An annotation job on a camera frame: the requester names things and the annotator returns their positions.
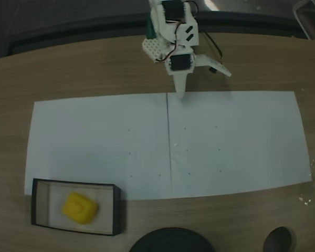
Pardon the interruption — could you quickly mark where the green table clamp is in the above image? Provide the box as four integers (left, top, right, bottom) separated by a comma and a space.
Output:
146, 18, 157, 39

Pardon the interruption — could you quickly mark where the white metal frame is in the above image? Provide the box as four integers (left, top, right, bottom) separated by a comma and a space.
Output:
292, 0, 315, 42

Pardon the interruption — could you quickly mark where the black round object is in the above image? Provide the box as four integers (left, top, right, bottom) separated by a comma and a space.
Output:
129, 227, 215, 252

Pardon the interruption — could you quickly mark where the yellow cube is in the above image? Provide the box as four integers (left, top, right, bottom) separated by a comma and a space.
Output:
61, 192, 100, 225

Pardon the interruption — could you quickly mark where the dark brown open box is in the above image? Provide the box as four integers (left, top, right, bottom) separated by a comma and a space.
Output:
30, 177, 123, 237

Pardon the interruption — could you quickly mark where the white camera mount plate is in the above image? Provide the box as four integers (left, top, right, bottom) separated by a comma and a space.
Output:
195, 54, 233, 78

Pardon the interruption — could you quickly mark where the black camera cable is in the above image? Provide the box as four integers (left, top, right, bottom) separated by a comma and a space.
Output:
203, 32, 224, 64

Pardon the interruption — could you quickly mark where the dark oval object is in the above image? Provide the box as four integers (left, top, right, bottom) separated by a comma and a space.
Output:
262, 226, 296, 252

